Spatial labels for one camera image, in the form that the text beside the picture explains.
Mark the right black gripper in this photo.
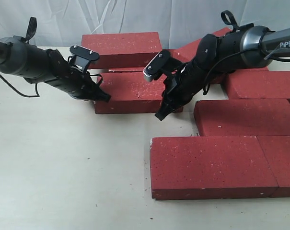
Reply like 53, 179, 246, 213
155, 58, 209, 120

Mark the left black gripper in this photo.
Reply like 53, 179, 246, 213
45, 62, 111, 103

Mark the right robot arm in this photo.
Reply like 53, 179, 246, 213
154, 26, 290, 120

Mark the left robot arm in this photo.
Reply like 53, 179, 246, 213
0, 36, 111, 102

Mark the far-right edge red brick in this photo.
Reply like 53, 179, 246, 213
223, 71, 290, 103

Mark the front large red brick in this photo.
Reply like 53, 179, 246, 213
150, 136, 278, 200

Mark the grey fabric backdrop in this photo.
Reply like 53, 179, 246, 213
0, 0, 290, 48

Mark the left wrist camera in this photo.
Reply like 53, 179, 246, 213
68, 45, 100, 72

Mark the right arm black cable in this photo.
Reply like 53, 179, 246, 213
202, 10, 290, 95

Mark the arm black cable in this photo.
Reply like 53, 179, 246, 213
0, 16, 104, 98
202, 10, 290, 95

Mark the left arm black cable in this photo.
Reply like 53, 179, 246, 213
0, 16, 104, 98

